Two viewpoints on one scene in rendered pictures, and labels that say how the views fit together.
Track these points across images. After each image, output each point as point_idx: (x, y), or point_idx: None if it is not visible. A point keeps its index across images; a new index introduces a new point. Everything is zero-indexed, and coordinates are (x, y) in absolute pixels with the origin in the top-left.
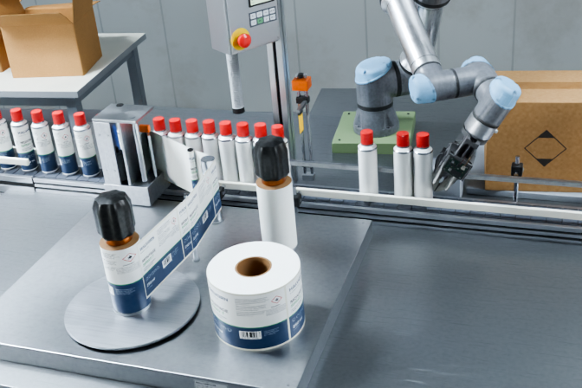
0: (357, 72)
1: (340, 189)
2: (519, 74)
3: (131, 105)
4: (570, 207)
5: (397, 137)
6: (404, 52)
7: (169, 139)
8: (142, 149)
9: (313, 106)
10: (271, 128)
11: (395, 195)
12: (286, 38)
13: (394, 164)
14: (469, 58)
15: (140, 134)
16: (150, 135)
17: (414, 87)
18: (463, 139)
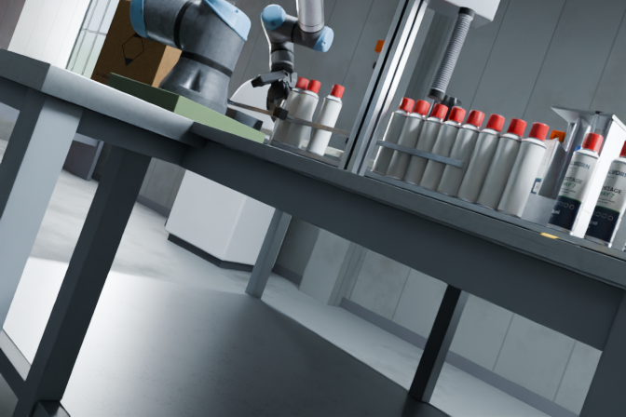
0: (250, 23)
1: (327, 157)
2: None
3: (582, 110)
4: None
5: (319, 86)
6: (320, 6)
7: (523, 139)
8: (555, 165)
9: (158, 107)
10: (414, 102)
11: (302, 141)
12: None
13: (313, 111)
14: (281, 7)
15: (561, 145)
16: (548, 147)
17: (332, 38)
18: (285, 75)
